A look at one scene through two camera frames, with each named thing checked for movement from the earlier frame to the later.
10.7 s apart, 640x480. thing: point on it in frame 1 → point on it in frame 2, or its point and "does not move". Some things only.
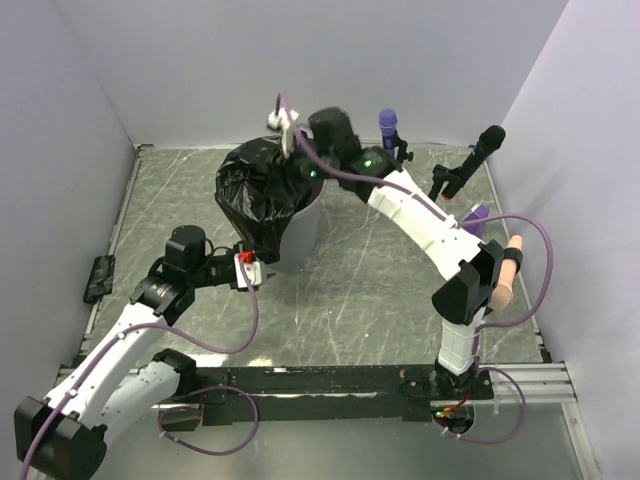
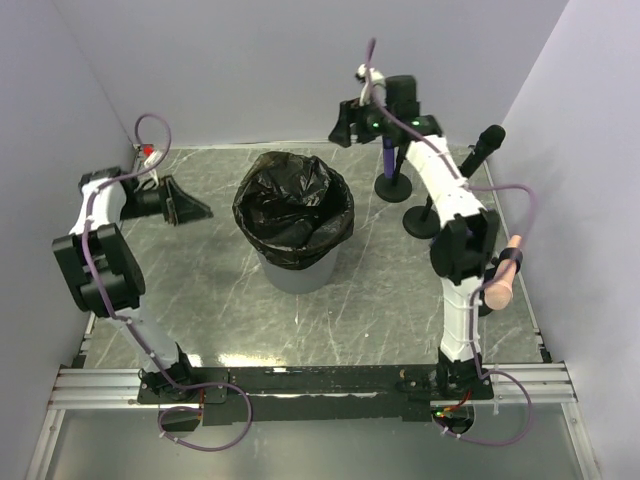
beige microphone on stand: (510, 266) does not move
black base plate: (326, 393) does not move
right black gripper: (304, 186) → (350, 111)
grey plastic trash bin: (300, 234) → (296, 281)
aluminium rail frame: (532, 385) does not move
